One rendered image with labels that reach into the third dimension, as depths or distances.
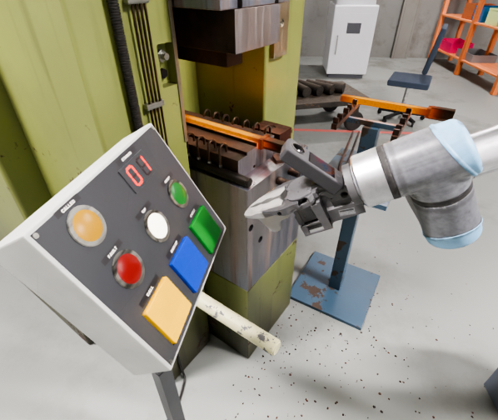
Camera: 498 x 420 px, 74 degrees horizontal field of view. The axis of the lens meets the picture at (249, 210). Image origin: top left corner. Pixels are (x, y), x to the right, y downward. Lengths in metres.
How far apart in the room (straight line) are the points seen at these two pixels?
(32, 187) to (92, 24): 0.67
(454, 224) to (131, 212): 0.51
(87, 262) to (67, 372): 1.36
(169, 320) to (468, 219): 0.49
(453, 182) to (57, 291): 0.56
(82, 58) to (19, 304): 1.63
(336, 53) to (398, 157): 5.32
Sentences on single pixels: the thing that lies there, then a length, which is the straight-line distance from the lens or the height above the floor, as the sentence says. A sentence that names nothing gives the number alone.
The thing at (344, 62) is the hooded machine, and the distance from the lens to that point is 5.87.
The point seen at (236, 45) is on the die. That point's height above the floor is 1.29.
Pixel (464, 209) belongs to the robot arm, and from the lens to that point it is 0.60.
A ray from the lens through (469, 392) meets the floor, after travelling 1.83.
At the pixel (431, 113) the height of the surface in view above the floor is 0.99.
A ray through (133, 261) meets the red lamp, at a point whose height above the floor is 1.09.
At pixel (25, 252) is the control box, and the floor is 1.17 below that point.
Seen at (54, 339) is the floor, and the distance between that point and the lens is 1.94.
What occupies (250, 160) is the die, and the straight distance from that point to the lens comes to 1.04.
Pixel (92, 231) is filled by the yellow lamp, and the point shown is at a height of 1.16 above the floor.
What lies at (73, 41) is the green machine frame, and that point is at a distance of 0.78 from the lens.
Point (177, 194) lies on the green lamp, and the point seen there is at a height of 1.09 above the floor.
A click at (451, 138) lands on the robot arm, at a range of 0.54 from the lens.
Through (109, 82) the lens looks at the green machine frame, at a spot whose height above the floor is 1.24.
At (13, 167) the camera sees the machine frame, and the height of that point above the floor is 0.94.
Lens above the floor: 1.44
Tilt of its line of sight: 36 degrees down
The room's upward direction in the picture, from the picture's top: straight up
